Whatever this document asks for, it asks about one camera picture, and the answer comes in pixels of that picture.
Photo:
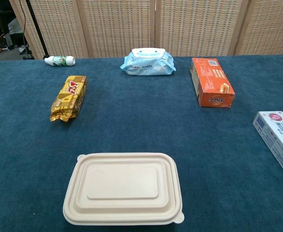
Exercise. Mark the white and pink toothpaste box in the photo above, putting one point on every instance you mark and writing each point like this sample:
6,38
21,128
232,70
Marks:
276,135

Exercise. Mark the beige lidded food container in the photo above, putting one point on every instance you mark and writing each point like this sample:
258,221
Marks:
122,183

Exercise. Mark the orange cardboard box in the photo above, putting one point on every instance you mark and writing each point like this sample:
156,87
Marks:
211,79

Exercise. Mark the dark blue tablecloth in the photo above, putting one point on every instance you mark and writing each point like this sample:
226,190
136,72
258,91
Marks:
136,120

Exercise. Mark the light blue wet wipes pack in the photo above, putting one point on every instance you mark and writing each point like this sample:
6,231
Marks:
147,65

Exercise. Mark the gold snack bag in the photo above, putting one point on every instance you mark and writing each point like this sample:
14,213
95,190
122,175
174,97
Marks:
69,96

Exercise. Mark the woven folding screen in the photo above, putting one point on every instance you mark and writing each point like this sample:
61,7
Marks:
122,26

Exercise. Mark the white bottle with green label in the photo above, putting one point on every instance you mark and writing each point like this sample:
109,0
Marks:
59,61

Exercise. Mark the black tripod stand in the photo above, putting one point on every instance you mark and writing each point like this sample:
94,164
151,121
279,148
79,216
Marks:
36,26

